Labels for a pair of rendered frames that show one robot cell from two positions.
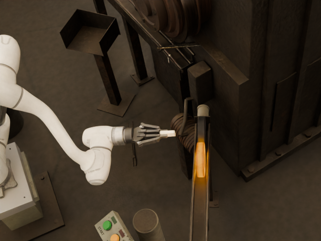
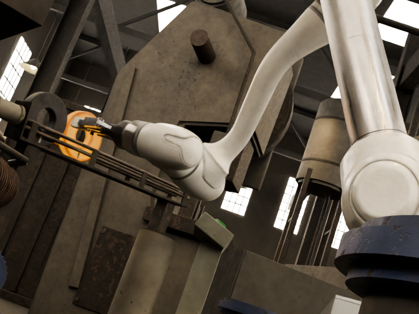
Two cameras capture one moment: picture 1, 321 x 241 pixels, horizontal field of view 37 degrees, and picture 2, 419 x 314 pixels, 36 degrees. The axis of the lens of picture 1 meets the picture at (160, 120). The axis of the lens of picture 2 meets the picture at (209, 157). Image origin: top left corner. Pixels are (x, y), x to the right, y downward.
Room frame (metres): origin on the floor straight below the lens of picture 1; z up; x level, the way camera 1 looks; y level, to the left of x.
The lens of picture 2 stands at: (2.66, 0.99, 0.30)
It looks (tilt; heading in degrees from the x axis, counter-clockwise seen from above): 15 degrees up; 203
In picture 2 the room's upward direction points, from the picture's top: 20 degrees clockwise
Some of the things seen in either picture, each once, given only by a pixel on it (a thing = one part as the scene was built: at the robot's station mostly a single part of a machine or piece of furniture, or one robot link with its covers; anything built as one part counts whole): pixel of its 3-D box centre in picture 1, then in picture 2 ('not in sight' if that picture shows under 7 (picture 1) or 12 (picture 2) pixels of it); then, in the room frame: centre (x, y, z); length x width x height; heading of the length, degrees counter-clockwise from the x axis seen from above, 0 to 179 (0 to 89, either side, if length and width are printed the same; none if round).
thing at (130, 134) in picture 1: (135, 135); (120, 133); (1.29, 0.13, 0.69); 0.09 x 0.08 x 0.07; 75
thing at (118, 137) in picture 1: (120, 136); (140, 138); (1.30, 0.20, 0.69); 0.09 x 0.06 x 0.09; 165
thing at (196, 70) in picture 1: (201, 83); not in sight; (1.52, -0.24, 0.68); 0.11 x 0.08 x 0.24; 111
